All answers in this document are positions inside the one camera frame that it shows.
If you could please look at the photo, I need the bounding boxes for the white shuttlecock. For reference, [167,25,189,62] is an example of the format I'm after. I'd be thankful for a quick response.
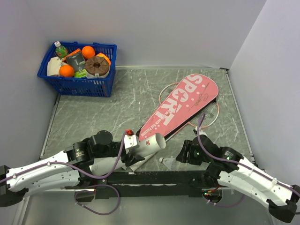
[159,157,175,171]

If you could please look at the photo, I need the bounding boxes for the white shuttlecock tube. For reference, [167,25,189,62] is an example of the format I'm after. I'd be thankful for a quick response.
[90,133,166,176]

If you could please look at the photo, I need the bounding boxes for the blue plastic basket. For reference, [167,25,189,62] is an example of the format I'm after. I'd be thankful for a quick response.
[37,42,117,98]

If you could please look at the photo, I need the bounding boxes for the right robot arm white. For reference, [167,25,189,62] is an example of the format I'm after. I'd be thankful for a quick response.
[176,135,300,223]

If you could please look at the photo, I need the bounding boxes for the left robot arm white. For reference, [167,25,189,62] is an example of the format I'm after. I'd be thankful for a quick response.
[0,130,144,207]

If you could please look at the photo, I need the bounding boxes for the badminton racket pink shaft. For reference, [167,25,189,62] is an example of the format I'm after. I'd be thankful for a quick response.
[129,100,220,172]

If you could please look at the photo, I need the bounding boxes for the badminton racket under bag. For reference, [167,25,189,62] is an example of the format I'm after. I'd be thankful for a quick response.
[121,82,179,172]

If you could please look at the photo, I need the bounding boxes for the brown round cake pack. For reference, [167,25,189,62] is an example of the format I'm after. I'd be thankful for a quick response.
[85,56,111,78]

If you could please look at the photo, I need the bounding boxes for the pink racket bag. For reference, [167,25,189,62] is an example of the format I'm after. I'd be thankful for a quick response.
[139,74,218,141]

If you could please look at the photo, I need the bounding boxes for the green small box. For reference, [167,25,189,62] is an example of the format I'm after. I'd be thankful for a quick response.
[74,69,87,78]

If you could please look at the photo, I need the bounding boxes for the orange fruit front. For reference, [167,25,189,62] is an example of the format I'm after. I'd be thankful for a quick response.
[59,65,75,77]

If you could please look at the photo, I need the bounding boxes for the orange fruit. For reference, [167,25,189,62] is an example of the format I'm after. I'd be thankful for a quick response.
[81,46,96,59]
[59,65,75,77]

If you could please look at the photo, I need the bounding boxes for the black product box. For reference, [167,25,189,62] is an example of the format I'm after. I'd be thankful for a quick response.
[66,52,86,72]

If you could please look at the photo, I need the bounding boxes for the cream paper bag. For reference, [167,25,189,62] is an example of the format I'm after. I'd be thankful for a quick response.
[47,57,62,76]

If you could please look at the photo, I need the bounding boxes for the orange snack box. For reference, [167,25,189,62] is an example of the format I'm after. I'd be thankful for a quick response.
[97,52,111,65]

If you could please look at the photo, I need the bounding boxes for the orange fruit rear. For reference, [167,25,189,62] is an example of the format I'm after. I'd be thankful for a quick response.
[81,46,96,59]

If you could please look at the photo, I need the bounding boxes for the orange flat box rear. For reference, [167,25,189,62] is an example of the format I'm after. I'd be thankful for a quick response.
[61,48,81,62]

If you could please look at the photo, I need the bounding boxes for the green drink bottle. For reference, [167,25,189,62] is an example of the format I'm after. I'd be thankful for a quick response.
[54,41,69,59]

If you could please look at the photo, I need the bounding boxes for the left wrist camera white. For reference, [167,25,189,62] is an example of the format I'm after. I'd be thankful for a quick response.
[124,129,140,153]

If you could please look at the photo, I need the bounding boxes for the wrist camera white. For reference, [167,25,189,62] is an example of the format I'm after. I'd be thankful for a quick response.
[124,129,140,153]
[193,127,207,139]

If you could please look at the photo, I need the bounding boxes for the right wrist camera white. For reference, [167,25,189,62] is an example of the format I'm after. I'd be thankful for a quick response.
[193,127,207,139]

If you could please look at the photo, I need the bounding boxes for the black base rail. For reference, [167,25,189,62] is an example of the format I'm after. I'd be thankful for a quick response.
[75,170,222,199]

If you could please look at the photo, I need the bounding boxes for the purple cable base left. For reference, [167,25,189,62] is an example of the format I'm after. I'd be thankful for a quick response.
[74,184,121,215]

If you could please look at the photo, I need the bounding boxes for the purple cable base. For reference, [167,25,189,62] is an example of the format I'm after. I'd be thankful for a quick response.
[74,184,121,215]
[202,188,246,208]

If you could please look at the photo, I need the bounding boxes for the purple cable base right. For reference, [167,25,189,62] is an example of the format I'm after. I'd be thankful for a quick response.
[202,188,246,208]

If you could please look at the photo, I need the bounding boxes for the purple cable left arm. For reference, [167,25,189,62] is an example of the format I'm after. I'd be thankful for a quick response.
[0,131,128,185]

